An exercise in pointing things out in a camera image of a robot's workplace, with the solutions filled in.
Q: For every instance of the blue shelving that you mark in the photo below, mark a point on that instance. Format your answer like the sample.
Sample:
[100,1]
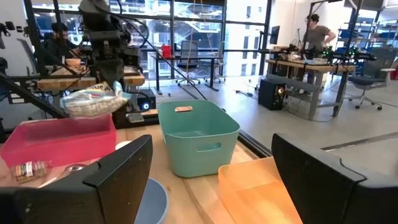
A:
[382,34]

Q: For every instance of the black workbench robot arms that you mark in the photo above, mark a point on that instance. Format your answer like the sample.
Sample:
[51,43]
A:
[342,56]

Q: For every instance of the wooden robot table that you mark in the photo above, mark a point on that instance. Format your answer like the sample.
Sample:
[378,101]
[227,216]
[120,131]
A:
[62,83]

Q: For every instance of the pink plastic tray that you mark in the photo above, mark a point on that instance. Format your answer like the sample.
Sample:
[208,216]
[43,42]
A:
[62,143]

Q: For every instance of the mesh office chair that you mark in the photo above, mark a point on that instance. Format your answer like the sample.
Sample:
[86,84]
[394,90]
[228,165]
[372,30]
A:
[188,53]
[217,62]

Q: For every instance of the black computer tower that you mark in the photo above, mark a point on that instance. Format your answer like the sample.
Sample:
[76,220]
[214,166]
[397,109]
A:
[270,93]

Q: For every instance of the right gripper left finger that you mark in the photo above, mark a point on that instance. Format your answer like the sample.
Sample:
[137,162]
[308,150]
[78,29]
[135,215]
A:
[124,186]

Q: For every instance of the grey office chair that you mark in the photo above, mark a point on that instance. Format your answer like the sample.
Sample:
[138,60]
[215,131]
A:
[370,79]

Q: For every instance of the computer tower blue light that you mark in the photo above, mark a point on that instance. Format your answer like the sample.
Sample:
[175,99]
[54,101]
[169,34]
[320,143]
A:
[146,101]

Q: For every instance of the small glass spice jar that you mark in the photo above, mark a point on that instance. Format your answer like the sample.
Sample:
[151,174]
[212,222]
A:
[29,171]

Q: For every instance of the orange plastic tray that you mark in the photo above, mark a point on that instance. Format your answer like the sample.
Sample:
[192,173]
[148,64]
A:
[248,199]

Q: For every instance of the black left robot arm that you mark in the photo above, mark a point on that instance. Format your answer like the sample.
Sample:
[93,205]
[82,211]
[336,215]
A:
[105,18]

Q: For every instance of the red container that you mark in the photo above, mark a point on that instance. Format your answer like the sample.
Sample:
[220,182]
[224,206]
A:
[166,51]

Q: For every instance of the blue bowl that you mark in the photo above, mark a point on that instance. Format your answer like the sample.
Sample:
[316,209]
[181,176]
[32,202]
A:
[154,205]

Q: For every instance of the teal plastic bin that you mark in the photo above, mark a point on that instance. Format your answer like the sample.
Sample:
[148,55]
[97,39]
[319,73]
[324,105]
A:
[199,155]

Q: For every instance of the blue Maruchan ramen packet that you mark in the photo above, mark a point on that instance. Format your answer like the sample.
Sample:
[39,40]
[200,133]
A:
[93,102]

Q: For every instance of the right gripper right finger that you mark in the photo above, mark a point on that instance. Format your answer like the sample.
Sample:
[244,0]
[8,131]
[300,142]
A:
[326,193]

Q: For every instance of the dark wall monitor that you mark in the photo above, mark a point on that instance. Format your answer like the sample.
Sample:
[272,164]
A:
[274,35]

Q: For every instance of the black desk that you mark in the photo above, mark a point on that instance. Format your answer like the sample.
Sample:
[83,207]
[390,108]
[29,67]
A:
[186,57]

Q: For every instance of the wooden workbench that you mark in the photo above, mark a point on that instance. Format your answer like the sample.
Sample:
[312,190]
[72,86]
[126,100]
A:
[311,67]

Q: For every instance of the person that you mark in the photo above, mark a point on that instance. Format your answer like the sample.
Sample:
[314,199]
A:
[315,37]
[59,46]

